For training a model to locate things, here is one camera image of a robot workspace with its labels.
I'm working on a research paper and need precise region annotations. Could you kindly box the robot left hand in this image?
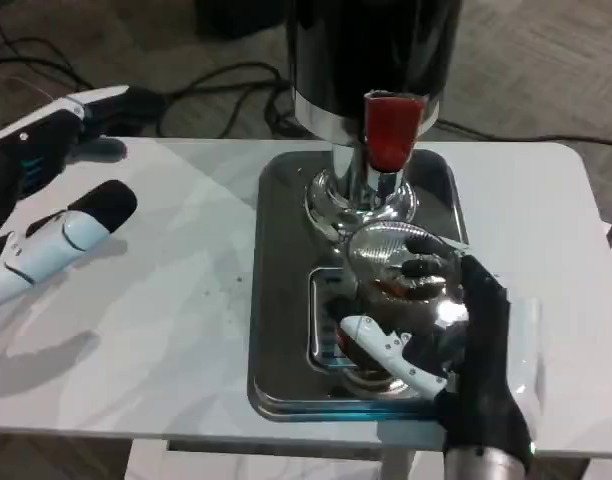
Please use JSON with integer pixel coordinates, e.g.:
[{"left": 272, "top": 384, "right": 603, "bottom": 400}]
[{"left": 0, "top": 84, "right": 165, "bottom": 309}]

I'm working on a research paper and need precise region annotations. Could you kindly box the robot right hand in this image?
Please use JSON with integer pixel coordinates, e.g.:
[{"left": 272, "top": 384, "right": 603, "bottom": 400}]
[{"left": 338, "top": 235, "right": 543, "bottom": 467}]

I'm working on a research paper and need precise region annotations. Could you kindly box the clear ribbed glass cup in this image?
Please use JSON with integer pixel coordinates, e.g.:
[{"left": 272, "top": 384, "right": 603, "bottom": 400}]
[{"left": 339, "top": 219, "right": 470, "bottom": 374}]

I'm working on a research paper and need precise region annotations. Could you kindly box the steel drip tray with grid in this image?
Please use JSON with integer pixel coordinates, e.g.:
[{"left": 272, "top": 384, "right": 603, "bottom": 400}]
[{"left": 247, "top": 148, "right": 475, "bottom": 419}]

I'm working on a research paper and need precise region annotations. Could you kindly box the dark box on floor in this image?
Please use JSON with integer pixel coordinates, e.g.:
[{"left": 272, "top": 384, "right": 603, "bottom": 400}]
[{"left": 192, "top": 0, "right": 292, "bottom": 39}]

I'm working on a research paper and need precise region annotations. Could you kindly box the black and chrome drink dispenser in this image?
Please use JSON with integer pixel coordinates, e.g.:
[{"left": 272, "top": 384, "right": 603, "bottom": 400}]
[{"left": 287, "top": 0, "right": 462, "bottom": 242}]

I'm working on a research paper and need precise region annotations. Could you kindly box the black floor cable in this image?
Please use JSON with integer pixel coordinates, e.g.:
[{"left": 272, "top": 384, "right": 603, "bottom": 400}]
[
  {"left": 437, "top": 115, "right": 612, "bottom": 149},
  {"left": 158, "top": 60, "right": 297, "bottom": 138},
  {"left": 0, "top": 52, "right": 87, "bottom": 91}
]

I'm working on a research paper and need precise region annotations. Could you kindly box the red dispenser tap handle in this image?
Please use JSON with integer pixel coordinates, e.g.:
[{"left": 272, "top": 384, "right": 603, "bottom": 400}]
[{"left": 362, "top": 90, "right": 428, "bottom": 175}]

